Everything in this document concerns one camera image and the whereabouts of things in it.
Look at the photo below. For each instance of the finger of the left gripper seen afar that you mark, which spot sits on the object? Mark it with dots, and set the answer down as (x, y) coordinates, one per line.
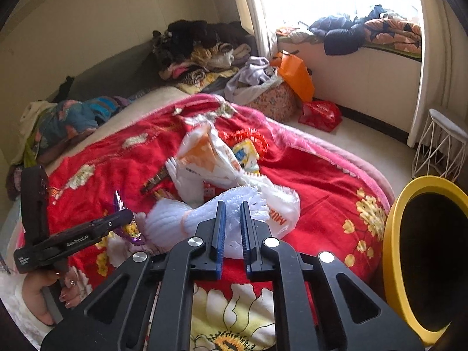
(117, 219)

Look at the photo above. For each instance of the orange paper shopping bag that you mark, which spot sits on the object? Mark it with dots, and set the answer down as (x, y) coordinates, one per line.
(295, 73)

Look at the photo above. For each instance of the red plastic net bag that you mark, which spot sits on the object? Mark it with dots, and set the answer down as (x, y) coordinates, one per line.
(258, 139)

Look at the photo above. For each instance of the pile of clothes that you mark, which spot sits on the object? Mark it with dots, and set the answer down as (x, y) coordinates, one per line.
(196, 56)

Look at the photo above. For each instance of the white foam net wrap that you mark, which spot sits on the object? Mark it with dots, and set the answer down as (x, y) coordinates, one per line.
(171, 221)

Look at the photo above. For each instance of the yellow blue snack packet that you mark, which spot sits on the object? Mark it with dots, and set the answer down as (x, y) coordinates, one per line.
(247, 156)

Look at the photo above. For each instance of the cream curtain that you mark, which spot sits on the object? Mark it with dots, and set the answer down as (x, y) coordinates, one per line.
(257, 19)

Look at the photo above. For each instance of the white wire frame stool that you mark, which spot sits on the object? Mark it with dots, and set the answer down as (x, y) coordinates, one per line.
(442, 149)

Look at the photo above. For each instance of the orange patterned quilt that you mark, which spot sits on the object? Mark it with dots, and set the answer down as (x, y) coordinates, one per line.
(394, 32)

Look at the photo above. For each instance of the white orange plastic bag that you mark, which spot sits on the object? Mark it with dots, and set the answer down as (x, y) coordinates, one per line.
(204, 158)

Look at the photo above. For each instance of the red plastic bag on floor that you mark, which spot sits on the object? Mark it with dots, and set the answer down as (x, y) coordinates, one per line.
(322, 115)

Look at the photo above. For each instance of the dark blue puffer jacket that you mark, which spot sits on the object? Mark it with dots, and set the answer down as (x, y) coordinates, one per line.
(341, 35)

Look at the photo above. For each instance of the yellow round trash bin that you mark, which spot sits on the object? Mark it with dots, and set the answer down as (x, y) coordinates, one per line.
(424, 261)

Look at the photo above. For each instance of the lavender grey garment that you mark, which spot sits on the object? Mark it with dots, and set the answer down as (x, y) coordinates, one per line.
(255, 78)

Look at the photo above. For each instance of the floral fabric laundry basket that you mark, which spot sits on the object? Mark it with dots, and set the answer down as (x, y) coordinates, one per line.
(278, 103)

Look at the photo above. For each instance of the colourful floral pillow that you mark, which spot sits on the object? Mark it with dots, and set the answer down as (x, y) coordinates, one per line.
(49, 129)

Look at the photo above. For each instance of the purple candy wrapper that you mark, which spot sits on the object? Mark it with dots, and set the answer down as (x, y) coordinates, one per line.
(129, 231)

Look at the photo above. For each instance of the red floral blanket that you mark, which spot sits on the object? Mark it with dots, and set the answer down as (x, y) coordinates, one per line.
(344, 205)

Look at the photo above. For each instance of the brown snack wrapper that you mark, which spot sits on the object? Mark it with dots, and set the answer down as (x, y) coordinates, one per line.
(155, 180)

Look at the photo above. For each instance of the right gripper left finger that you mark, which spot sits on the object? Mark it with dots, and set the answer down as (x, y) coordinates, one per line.
(146, 303)

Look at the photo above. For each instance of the person's left hand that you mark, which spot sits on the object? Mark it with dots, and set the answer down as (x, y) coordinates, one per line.
(46, 292)

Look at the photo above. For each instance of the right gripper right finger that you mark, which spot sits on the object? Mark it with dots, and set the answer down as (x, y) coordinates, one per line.
(319, 304)

